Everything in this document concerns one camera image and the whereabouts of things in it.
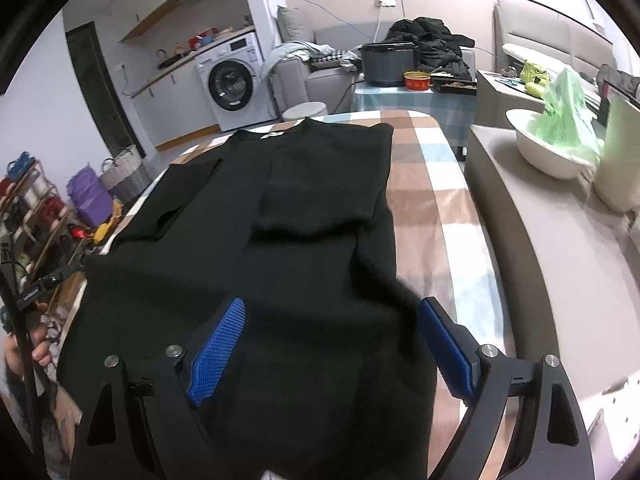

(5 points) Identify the green toy figure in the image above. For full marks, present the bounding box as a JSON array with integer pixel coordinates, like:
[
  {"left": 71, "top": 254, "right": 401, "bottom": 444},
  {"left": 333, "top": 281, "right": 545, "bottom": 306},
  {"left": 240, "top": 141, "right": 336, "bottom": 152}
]
[{"left": 519, "top": 60, "right": 551, "bottom": 98}]

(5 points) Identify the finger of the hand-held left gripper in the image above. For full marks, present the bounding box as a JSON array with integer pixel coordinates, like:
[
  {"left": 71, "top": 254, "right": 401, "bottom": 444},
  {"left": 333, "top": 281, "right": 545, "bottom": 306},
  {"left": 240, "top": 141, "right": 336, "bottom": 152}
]
[{"left": 42, "top": 254, "right": 100, "bottom": 286}]

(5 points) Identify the grey sofa pillow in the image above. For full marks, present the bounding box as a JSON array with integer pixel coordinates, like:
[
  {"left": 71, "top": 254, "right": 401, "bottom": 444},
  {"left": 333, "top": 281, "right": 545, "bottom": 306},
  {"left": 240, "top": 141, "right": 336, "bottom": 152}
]
[{"left": 276, "top": 6, "right": 316, "bottom": 43}]

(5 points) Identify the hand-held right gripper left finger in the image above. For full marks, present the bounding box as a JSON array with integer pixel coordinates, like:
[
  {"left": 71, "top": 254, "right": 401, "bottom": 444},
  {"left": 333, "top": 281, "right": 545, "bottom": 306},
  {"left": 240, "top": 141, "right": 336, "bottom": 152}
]
[{"left": 70, "top": 296, "right": 248, "bottom": 480}]

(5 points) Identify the grey nightstand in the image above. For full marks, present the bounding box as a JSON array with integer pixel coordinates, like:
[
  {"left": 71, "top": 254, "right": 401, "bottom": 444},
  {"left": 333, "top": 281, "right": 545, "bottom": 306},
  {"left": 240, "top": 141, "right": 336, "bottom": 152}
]
[{"left": 475, "top": 69, "right": 551, "bottom": 126}]

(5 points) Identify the person's left hand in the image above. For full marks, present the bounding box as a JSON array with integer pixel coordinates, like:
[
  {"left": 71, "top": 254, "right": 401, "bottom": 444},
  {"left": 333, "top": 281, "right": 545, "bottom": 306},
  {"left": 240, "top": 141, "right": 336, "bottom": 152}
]
[{"left": 2, "top": 302, "right": 57, "bottom": 378}]

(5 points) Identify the dark door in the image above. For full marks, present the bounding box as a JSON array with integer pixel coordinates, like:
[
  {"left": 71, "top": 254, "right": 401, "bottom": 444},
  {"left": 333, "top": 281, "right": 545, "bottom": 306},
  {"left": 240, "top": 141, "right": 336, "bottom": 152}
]
[{"left": 65, "top": 21, "right": 147, "bottom": 158}]

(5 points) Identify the wooden shoe rack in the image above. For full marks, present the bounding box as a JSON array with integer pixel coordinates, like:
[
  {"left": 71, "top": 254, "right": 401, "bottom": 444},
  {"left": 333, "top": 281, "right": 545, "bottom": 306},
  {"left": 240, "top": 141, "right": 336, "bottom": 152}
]
[{"left": 0, "top": 152, "right": 96, "bottom": 301}]

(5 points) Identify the white bed pillow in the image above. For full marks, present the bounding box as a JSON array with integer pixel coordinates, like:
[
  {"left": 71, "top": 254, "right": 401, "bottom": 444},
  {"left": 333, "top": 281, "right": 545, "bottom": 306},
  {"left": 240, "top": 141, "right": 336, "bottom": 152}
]
[{"left": 501, "top": 42, "right": 556, "bottom": 68}]

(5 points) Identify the white round stool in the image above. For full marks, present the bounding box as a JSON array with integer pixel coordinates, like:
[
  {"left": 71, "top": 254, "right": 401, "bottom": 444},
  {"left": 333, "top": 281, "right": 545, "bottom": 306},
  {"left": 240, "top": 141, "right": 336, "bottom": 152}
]
[{"left": 282, "top": 101, "right": 328, "bottom": 122}]

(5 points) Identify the yellow bag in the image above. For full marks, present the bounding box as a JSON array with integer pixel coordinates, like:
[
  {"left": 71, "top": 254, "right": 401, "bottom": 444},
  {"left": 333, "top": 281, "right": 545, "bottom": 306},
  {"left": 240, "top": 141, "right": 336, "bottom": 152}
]
[{"left": 95, "top": 205, "right": 123, "bottom": 243}]

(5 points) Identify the pile of black clothes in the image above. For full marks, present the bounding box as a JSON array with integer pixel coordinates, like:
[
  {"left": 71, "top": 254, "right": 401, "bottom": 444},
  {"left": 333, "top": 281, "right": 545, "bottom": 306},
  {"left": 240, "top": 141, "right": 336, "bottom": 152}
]
[{"left": 385, "top": 16, "right": 476, "bottom": 83}]

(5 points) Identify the white kitchen counter cabinet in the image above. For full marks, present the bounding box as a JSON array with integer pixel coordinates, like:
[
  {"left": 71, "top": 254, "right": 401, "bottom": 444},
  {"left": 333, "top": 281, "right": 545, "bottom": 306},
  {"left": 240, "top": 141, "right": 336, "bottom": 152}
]
[{"left": 122, "top": 52, "right": 221, "bottom": 151}]

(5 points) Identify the plaid tablecloth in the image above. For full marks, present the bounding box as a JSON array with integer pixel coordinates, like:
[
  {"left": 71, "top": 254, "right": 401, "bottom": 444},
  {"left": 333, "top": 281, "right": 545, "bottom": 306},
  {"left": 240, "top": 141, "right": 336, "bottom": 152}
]
[{"left": 47, "top": 109, "right": 518, "bottom": 480}]

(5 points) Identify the houndstooth cushion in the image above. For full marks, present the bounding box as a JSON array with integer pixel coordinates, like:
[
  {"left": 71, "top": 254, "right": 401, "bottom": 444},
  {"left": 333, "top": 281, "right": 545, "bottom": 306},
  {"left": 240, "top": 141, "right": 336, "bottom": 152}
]
[{"left": 310, "top": 50, "right": 361, "bottom": 71}]

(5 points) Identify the black knit sweater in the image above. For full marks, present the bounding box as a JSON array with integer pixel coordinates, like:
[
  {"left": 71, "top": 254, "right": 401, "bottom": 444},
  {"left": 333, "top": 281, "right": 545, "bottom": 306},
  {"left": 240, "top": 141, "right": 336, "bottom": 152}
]
[{"left": 56, "top": 116, "right": 441, "bottom": 480}]

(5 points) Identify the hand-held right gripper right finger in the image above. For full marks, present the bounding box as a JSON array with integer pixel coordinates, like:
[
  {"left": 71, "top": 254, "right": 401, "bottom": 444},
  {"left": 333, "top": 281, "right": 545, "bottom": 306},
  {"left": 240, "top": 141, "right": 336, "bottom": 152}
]
[{"left": 417, "top": 297, "right": 596, "bottom": 480}]

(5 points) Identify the grey padded bench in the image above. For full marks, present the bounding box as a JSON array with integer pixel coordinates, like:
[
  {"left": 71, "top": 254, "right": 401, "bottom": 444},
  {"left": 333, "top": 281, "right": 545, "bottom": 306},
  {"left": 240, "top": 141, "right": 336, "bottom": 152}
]
[{"left": 465, "top": 124, "right": 640, "bottom": 461}]

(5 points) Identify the white bowl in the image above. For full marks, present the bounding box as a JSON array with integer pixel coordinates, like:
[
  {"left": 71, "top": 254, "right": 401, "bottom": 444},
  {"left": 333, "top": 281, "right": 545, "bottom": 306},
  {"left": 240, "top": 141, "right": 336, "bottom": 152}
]
[{"left": 506, "top": 108, "right": 598, "bottom": 181}]

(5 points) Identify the green plastic bag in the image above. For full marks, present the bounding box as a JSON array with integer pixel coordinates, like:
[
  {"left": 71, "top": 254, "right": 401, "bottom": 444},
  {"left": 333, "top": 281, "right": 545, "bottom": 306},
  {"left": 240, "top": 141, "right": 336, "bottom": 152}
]
[{"left": 527, "top": 67, "right": 606, "bottom": 158}]

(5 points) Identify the white wall cabinet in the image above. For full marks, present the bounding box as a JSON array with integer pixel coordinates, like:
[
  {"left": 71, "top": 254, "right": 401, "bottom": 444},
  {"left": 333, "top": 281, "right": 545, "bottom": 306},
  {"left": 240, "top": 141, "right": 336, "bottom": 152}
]
[{"left": 109, "top": 0, "right": 241, "bottom": 43}]

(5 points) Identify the grey woven basket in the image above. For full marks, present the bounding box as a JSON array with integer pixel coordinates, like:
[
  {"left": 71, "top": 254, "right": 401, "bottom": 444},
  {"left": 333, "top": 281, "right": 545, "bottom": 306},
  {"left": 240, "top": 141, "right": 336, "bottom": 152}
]
[{"left": 100, "top": 145, "right": 153, "bottom": 203}]

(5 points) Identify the purple bag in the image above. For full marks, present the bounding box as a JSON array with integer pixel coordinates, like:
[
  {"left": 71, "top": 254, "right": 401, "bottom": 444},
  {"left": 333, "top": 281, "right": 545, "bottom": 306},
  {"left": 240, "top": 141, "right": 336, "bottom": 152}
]
[{"left": 66, "top": 164, "right": 115, "bottom": 228}]

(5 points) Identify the light blue blanket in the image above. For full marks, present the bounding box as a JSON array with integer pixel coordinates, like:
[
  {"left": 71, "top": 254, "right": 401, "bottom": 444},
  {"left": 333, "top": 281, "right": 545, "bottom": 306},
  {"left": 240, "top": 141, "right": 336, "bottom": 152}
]
[{"left": 261, "top": 40, "right": 338, "bottom": 81}]

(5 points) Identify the beige bed headboard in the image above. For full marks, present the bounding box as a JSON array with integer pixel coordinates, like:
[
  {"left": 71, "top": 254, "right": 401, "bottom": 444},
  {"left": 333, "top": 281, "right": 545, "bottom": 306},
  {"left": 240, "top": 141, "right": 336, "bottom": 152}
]
[{"left": 492, "top": 0, "right": 621, "bottom": 81}]

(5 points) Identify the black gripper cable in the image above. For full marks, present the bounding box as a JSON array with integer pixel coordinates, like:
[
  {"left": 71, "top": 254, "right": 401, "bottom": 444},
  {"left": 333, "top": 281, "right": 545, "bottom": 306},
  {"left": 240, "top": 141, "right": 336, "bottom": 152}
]
[{"left": 0, "top": 240, "right": 48, "bottom": 466}]

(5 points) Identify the grey sofa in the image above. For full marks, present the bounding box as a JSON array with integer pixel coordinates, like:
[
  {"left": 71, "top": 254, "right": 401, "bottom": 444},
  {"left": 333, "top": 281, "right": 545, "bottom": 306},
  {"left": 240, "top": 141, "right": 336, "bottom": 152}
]
[{"left": 272, "top": 47, "right": 476, "bottom": 116}]

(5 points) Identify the white washing machine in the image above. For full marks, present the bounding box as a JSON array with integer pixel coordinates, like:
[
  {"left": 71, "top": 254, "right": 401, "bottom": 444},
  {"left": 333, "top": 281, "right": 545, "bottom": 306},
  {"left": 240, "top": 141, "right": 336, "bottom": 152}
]
[{"left": 194, "top": 32, "right": 278, "bottom": 132}]

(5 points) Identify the black food tray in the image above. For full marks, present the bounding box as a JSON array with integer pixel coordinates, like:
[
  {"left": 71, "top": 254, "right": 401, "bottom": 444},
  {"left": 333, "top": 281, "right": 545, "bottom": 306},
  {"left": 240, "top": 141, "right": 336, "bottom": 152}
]
[{"left": 430, "top": 72, "right": 478, "bottom": 95}]

